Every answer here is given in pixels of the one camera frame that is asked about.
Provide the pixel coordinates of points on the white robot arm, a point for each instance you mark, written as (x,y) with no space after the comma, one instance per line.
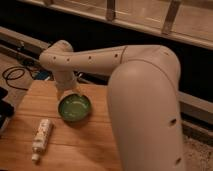
(142,99)

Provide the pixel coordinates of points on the white bottle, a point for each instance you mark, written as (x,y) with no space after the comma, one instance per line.
(41,139)

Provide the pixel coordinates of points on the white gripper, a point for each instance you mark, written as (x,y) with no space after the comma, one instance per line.
(62,87)

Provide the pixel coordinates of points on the black device at left edge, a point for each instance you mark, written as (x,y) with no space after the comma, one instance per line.
(6,109)

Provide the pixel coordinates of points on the green ceramic bowl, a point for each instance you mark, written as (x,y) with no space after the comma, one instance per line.
(74,107)

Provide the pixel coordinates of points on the blue object behind table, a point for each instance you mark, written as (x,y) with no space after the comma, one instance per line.
(42,75)

